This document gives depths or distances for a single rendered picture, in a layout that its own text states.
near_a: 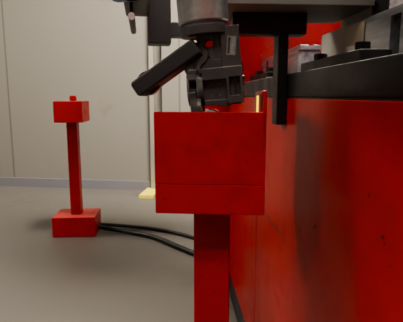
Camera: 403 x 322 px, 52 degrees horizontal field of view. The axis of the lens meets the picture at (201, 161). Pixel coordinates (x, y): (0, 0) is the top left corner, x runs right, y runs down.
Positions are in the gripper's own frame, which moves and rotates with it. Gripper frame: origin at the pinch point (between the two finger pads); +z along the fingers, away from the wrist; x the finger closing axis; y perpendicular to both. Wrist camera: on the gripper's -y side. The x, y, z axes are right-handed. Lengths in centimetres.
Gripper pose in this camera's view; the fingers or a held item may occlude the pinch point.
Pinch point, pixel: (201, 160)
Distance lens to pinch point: 64.1
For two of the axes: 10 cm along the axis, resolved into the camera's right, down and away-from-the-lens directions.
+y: 9.9, -0.7, -0.9
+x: 0.8, -1.6, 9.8
